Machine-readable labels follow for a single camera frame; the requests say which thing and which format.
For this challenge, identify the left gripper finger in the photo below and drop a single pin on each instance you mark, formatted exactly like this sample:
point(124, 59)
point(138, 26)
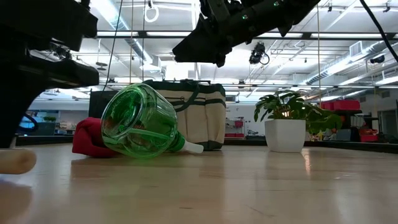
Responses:
point(15, 115)

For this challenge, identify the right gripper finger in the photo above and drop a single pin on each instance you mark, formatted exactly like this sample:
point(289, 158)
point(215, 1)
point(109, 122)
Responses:
point(202, 46)

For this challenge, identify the red gardening glove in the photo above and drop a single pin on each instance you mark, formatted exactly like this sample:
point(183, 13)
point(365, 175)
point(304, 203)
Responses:
point(87, 140)

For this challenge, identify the beige green gardening bag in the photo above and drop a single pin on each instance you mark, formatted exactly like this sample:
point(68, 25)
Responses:
point(202, 124)

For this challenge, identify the green plastic spray bottle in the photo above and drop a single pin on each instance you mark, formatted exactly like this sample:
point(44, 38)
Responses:
point(140, 124)

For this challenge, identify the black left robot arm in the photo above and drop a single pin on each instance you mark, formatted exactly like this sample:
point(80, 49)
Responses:
point(46, 21)

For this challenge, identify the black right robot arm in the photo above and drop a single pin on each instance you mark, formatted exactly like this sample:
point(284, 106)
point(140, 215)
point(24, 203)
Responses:
point(298, 12)

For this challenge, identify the small background plant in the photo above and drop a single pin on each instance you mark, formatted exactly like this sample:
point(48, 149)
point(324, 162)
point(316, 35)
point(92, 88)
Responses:
point(49, 119)

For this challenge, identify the black flat panel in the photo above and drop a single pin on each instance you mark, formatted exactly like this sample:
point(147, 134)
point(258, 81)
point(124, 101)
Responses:
point(96, 104)

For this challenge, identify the black overhead light beam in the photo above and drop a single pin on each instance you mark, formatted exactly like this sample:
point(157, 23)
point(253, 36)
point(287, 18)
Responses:
point(306, 35)

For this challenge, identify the thin vertical metal rod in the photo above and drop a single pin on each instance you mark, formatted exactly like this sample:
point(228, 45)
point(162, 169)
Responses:
point(318, 62)

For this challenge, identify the white shelf with red boxes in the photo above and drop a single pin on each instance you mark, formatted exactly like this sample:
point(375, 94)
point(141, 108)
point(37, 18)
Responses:
point(238, 124)

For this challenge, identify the potted plant in white pot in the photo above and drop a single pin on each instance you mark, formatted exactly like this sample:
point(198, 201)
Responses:
point(284, 135)

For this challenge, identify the red storage bins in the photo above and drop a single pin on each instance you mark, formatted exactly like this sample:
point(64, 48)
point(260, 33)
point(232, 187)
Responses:
point(340, 105)

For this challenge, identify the red box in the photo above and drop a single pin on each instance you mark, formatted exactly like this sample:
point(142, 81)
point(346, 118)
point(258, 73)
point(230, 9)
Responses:
point(368, 136)

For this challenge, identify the black ceiling camera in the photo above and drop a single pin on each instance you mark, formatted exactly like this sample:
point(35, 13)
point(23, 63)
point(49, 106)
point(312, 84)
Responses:
point(63, 53)
point(377, 59)
point(256, 54)

